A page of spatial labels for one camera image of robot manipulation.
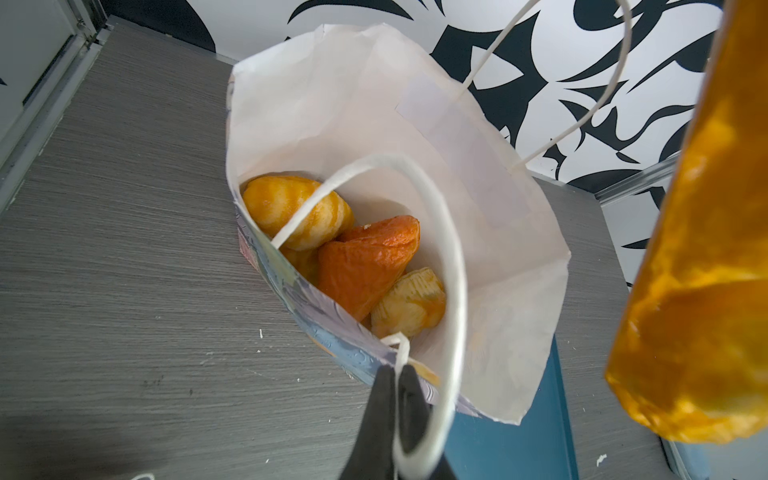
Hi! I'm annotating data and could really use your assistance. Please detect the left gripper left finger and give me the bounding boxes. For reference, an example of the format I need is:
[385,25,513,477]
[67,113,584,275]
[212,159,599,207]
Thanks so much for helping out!
[340,366,397,480]

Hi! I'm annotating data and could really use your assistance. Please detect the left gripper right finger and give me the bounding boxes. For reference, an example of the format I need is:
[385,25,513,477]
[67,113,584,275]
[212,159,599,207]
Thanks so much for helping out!
[395,365,431,453]

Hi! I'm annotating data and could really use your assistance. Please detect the rectangular pastry bread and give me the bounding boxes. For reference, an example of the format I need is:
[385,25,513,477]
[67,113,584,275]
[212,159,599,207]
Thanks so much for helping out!
[371,267,447,338]

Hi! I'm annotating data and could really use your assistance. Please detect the orange triangular bread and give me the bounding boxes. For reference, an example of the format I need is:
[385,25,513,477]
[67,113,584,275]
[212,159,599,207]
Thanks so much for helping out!
[318,215,421,322]

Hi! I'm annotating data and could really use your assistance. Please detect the small croissant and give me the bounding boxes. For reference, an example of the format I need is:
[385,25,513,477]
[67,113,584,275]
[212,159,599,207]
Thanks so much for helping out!
[280,247,319,285]

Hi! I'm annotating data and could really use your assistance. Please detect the long braided bread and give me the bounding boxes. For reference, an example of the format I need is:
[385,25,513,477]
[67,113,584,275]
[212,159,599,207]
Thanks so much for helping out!
[605,1,767,444]

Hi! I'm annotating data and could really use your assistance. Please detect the floral paper bag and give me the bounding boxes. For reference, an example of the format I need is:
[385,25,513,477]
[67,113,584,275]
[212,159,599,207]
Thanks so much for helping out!
[224,0,634,480]

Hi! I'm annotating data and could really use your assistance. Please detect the teal tray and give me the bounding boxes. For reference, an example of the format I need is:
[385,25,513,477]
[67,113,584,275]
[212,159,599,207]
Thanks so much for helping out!
[445,344,579,479]

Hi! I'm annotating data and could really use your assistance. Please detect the light blue push button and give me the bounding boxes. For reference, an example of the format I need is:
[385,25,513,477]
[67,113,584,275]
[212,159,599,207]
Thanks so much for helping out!
[661,430,768,480]

